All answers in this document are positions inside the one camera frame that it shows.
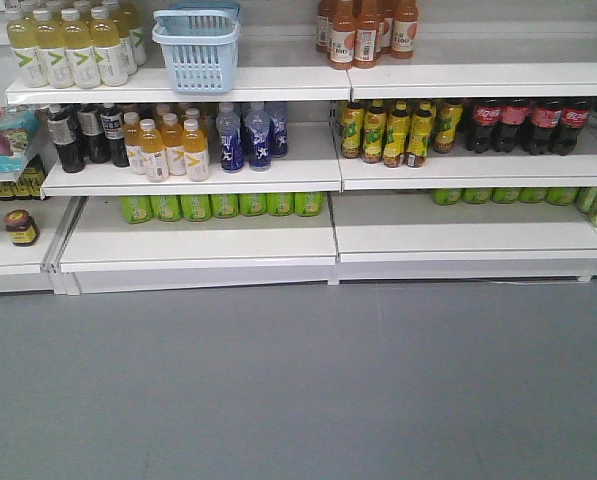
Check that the light blue plastic basket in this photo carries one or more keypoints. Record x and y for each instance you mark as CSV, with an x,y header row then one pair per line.
x,y
199,41

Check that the blue sports drink bottle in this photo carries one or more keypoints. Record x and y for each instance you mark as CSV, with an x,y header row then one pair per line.
x,y
228,127
258,124
278,114

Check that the yellow juice bottle white label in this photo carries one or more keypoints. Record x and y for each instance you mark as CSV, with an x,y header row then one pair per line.
x,y
172,133
196,154
153,151
131,128

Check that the yellow lemon tea bottle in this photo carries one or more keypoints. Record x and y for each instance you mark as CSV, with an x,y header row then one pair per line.
x,y
397,129
447,121
352,129
420,131
374,125

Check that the white metal shelf unit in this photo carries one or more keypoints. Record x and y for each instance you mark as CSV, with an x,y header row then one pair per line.
x,y
377,223

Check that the orange juice bottle t100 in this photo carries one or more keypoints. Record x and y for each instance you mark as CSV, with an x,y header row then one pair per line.
x,y
342,36
367,35
404,29

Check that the dark tea bottle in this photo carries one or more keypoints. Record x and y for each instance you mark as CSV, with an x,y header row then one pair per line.
x,y
92,130
63,131
112,123

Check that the plastic cola bottle red label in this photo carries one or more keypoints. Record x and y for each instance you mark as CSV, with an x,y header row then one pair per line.
x,y
485,116
513,114
574,117
544,119

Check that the pale green drink bottle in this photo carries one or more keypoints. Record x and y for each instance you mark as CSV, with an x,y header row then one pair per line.
x,y
108,48
25,48
79,50
52,49

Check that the red lidded sauce jar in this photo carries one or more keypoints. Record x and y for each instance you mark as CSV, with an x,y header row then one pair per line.
x,y
21,227

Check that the blue snack bag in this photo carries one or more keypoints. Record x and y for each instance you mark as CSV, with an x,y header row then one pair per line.
x,y
18,129

